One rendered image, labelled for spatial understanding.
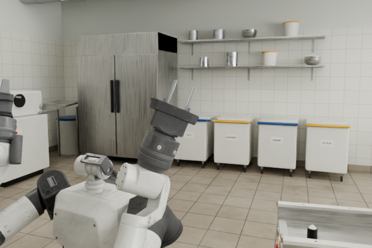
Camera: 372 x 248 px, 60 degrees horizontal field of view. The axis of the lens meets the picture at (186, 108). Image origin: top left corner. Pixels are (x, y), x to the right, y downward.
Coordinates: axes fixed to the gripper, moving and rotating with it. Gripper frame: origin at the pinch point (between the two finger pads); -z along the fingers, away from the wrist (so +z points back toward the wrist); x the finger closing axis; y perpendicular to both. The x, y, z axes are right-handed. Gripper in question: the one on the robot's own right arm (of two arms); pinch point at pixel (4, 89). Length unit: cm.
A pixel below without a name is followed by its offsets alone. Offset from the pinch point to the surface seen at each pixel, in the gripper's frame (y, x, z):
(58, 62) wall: -95, -475, -247
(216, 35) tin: -285, -227, -211
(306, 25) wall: -388, -139, -203
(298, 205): -101, 32, 48
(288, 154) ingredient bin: -349, -186, -16
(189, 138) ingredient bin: -254, -285, -59
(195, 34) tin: -263, -253, -223
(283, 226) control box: -93, 30, 55
